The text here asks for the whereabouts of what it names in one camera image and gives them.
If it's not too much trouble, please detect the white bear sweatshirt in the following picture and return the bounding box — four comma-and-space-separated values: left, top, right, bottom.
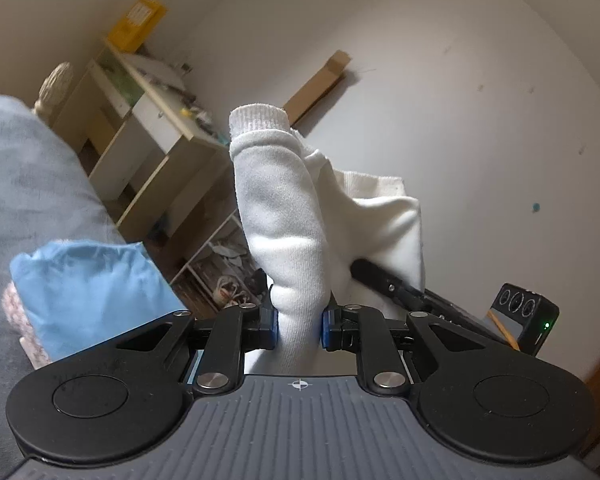
228, 104, 425, 376

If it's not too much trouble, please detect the cream wooden desk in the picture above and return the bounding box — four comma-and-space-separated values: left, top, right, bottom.
53, 41, 257, 318

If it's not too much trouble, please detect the light blue pillowcase cloth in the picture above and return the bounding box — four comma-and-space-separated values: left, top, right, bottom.
9, 240, 184, 362

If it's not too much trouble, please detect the grey-blue bed blanket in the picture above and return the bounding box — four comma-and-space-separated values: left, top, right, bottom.
0, 95, 122, 479

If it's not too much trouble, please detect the cream bedpost knob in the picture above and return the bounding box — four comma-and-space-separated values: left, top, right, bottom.
32, 62, 73, 125

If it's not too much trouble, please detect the yellow box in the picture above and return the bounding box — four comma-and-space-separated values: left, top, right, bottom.
107, 0, 168, 53

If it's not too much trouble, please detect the black camera box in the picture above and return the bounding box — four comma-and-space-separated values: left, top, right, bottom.
483, 283, 560, 356

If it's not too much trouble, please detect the cardboard box on wall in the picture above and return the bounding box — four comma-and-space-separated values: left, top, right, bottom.
283, 50, 351, 126

